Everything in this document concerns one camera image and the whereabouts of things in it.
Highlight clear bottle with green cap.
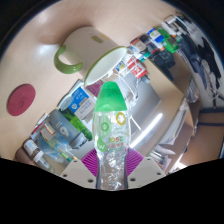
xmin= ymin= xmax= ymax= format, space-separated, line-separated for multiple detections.
xmin=92 ymin=80 xmax=129 ymax=191

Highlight small green bottle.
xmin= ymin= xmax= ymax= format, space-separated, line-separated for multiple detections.
xmin=156 ymin=27 xmax=181 ymax=54

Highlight white mug with green handle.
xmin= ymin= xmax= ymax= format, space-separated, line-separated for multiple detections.
xmin=53 ymin=26 xmax=129 ymax=87

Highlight dark green glass bottle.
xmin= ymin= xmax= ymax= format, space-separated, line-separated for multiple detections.
xmin=61 ymin=111 xmax=93 ymax=141

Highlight white cables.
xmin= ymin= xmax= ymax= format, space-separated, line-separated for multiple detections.
xmin=114 ymin=71 xmax=143 ymax=131

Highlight red and white canister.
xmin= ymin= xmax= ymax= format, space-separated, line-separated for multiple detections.
xmin=126 ymin=56 xmax=149 ymax=79

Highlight flat round red coaster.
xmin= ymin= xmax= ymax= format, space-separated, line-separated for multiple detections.
xmin=6 ymin=83 xmax=37 ymax=117

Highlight white and blue carton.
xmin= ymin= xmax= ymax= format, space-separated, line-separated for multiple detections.
xmin=57 ymin=78 xmax=98 ymax=121

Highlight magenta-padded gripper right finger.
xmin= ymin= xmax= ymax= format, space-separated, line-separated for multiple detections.
xmin=125 ymin=147 xmax=167 ymax=189

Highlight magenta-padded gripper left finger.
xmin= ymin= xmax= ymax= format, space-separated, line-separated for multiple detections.
xmin=59 ymin=148 xmax=99 ymax=189

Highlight long white light bar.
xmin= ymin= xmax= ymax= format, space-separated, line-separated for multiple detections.
xmin=129 ymin=112 xmax=164 ymax=149

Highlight magenta snack pouch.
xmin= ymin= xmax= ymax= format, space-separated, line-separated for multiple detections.
xmin=84 ymin=80 xmax=113 ymax=99

